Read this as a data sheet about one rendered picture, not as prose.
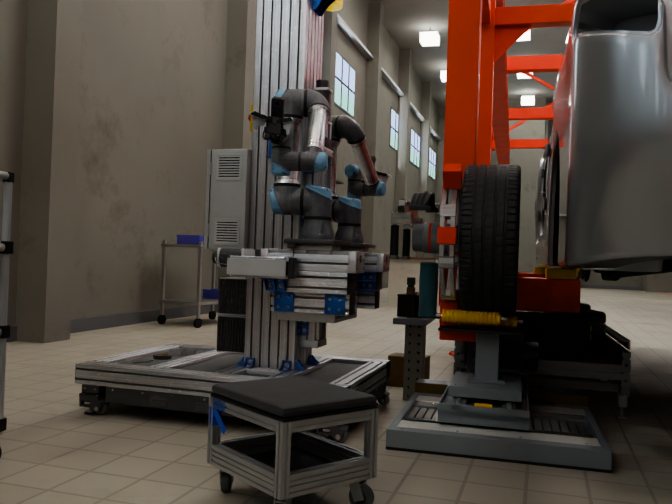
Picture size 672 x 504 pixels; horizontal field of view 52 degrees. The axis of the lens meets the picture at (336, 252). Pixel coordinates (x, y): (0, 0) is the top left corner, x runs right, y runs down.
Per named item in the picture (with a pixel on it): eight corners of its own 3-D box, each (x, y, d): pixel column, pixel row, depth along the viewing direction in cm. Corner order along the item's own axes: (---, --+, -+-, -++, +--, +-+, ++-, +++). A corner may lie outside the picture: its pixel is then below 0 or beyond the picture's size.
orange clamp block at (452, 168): (461, 189, 288) (460, 170, 283) (442, 189, 290) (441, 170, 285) (462, 181, 294) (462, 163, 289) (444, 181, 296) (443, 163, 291)
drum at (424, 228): (458, 254, 299) (459, 222, 299) (410, 252, 305) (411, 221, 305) (461, 254, 313) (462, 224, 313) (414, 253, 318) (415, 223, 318)
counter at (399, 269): (451, 301, 1282) (453, 259, 1282) (434, 309, 1058) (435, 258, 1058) (412, 299, 1303) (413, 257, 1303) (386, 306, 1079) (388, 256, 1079)
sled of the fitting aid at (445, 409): (529, 433, 268) (529, 408, 269) (437, 424, 278) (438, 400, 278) (526, 407, 317) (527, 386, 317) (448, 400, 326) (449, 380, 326)
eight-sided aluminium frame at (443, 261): (452, 302, 280) (457, 170, 280) (436, 301, 281) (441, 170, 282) (462, 296, 332) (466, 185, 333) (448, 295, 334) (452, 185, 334)
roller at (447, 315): (506, 326, 286) (506, 312, 286) (435, 322, 293) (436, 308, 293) (506, 325, 292) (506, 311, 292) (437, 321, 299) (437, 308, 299)
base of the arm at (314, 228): (294, 238, 288) (295, 215, 288) (306, 240, 302) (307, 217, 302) (328, 239, 283) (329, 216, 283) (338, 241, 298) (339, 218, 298)
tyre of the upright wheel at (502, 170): (522, 151, 269) (520, 177, 333) (461, 151, 275) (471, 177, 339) (516, 318, 266) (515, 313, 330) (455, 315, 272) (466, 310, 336)
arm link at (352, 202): (353, 223, 332) (354, 195, 332) (330, 222, 339) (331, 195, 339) (365, 224, 342) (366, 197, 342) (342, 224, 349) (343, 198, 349)
